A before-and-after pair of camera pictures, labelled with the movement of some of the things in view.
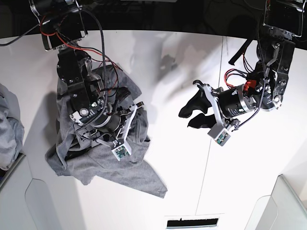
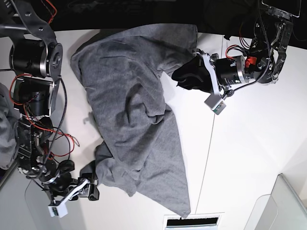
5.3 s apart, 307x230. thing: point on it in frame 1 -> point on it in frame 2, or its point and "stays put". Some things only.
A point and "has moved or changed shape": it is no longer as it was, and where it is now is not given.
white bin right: [283, 210] stays put
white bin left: [25, 202] stays put
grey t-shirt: [71, 156] has moved or changed shape
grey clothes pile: [12, 132] stays put
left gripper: [111, 126] -> [80, 187]
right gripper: [228, 104] -> [228, 70]
